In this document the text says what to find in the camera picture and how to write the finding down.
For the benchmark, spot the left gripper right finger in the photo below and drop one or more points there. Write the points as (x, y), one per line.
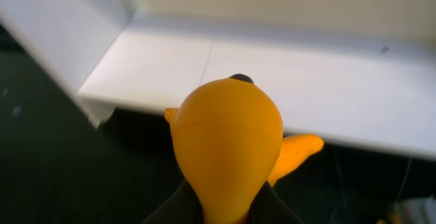
(269, 207)

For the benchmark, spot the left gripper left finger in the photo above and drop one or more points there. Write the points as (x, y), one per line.
(180, 207)

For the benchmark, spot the orange rubber toy figure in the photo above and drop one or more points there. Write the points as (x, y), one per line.
(226, 139)

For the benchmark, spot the white shelf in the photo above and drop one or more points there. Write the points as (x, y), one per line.
(306, 91)

